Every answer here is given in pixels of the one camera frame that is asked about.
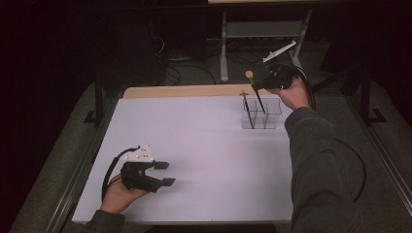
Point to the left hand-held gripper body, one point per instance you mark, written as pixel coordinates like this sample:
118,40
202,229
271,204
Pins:
136,176

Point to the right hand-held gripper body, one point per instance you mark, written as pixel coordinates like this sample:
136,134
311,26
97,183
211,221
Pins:
278,77

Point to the round cream-bristled makeup brush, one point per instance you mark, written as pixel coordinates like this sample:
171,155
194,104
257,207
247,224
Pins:
248,74

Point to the thin black makeup brush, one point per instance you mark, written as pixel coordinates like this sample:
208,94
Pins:
247,110

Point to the clear acrylic organizer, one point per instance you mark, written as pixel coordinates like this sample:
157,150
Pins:
273,110

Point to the person's right hand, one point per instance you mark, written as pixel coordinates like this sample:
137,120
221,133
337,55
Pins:
296,95

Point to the person's left hand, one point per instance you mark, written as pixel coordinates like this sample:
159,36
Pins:
118,197

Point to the white metal desk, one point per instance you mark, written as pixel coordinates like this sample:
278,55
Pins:
223,48

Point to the black metal stand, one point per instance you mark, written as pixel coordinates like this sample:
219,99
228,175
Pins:
366,97
98,100

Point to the aluminium rail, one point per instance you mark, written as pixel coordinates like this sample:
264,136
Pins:
73,191
388,168

